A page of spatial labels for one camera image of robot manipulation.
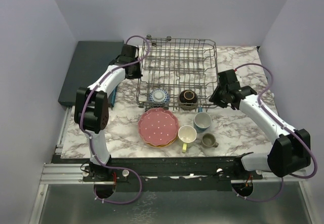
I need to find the yellow plate under pink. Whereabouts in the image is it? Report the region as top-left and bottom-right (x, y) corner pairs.
(145, 138), (177, 148)

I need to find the cream mug yellow handle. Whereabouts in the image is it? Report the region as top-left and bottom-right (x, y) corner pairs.
(178, 125), (197, 153)

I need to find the dark patterned bowl cream inside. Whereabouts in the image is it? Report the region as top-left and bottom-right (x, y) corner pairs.
(178, 90), (198, 110)

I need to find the grey wire dish rack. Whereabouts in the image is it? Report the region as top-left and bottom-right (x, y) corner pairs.
(136, 34), (218, 110)

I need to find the red and blue patterned bowl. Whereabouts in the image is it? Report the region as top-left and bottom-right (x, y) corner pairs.
(148, 88), (170, 107)

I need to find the purple cable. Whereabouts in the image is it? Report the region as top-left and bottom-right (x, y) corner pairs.
(78, 34), (150, 205)
(232, 63), (318, 202)

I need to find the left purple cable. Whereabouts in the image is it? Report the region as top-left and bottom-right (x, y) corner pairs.
(78, 34), (150, 205)

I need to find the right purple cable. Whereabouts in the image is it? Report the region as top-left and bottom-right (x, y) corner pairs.
(232, 63), (318, 202)

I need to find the pink polka dot plate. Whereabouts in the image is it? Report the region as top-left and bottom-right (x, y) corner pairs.
(138, 108), (180, 145)

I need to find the dark grey flat box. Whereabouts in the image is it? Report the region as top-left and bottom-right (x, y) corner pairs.
(58, 41), (124, 107)

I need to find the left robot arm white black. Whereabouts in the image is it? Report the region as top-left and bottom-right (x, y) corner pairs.
(74, 44), (142, 181)

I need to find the blue mug white inside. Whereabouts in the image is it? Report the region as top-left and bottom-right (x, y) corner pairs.
(193, 112), (212, 133)

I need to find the small grey-brown cup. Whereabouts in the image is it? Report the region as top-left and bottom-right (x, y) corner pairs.
(201, 133), (219, 148)

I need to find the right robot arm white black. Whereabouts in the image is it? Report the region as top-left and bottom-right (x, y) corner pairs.
(209, 69), (311, 179)

